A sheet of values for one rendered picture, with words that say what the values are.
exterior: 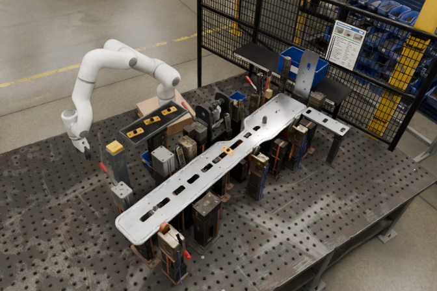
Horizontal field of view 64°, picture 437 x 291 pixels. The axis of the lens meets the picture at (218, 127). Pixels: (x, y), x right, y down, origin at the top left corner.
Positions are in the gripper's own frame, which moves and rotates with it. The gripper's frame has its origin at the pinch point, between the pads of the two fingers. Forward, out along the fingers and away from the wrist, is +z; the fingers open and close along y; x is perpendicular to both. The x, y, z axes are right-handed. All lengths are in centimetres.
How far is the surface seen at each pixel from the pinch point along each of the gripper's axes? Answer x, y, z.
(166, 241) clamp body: 14, -84, -17
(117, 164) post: 0.2, -35.1, -18.0
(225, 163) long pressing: -41, -73, -10
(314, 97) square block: -119, -85, -15
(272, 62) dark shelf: -139, -40, -12
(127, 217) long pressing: 15, -58, -11
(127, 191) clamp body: 8, -51, -17
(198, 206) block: -9, -81, -14
